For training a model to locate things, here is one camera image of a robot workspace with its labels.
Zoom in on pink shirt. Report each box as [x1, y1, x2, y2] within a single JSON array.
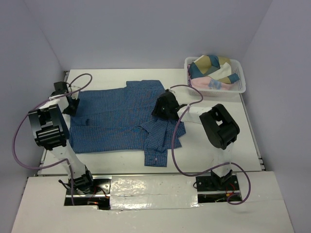
[[188, 63, 240, 90]]

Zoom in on purple cable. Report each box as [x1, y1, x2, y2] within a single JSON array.
[[12, 73, 93, 206], [167, 84, 252, 206]]

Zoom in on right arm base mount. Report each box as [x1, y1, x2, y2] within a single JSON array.
[[193, 175, 242, 203]]

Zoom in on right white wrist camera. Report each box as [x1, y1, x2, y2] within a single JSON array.
[[167, 89, 176, 96]]

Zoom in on white plastic laundry basket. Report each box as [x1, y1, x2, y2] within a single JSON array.
[[184, 55, 246, 97]]

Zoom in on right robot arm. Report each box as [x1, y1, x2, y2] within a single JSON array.
[[152, 89, 240, 190]]

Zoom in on blue checked long sleeve shirt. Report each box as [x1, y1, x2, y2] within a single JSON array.
[[69, 80, 186, 167]]

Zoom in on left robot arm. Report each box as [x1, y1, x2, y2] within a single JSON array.
[[28, 82, 95, 194]]

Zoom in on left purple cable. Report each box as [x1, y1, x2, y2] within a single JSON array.
[[12, 73, 93, 206]]

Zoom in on silver foil tape panel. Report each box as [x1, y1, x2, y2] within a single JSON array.
[[110, 175, 199, 211]]

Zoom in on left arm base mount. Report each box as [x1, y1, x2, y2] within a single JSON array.
[[64, 177, 111, 210]]

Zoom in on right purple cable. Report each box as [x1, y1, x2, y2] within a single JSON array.
[[167, 84, 252, 206]]

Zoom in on teal tan patterned shirt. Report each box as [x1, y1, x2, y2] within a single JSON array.
[[188, 55, 240, 84]]

